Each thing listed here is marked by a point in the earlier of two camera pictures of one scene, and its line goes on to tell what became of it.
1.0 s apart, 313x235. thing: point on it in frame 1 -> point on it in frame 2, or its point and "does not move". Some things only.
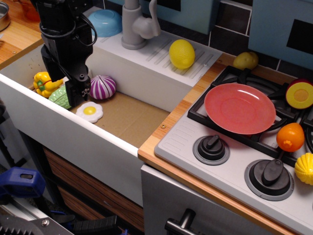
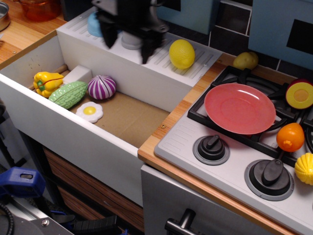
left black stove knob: (211, 150) does not move
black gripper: (67, 46) -> (133, 14)
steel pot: (5, 20) does not move
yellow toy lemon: (182, 54) does not move
